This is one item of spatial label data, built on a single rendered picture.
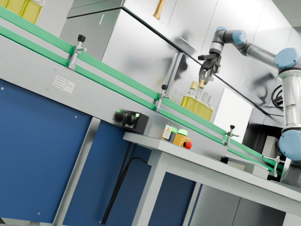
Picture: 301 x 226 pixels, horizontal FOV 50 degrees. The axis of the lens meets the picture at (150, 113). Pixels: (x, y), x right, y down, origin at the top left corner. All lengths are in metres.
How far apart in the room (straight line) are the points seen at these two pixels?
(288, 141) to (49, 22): 3.83
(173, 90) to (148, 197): 0.91
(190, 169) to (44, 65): 0.63
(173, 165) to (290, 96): 0.69
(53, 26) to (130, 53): 3.12
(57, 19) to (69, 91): 3.64
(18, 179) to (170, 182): 0.75
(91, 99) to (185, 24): 0.95
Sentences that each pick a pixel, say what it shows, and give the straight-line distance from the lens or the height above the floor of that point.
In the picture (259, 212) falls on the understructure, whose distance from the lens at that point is 2.68.
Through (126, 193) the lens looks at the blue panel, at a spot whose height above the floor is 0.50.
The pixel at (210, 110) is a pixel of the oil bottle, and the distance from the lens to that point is 1.93.
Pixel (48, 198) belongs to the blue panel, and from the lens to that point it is 1.27.
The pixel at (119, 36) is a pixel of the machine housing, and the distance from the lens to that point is 1.68.
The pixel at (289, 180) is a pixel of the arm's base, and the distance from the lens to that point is 1.59.
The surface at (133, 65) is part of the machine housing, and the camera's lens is 1.73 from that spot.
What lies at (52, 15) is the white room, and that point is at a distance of 4.77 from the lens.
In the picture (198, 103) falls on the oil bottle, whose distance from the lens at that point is 1.84.
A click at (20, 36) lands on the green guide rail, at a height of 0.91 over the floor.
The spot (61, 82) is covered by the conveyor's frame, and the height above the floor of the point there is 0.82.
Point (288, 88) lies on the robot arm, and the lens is 1.61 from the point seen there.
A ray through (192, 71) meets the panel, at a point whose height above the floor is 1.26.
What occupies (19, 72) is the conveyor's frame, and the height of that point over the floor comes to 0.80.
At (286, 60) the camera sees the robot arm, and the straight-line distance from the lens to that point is 1.64.
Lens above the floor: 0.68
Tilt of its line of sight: 7 degrees up
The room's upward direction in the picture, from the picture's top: 19 degrees clockwise
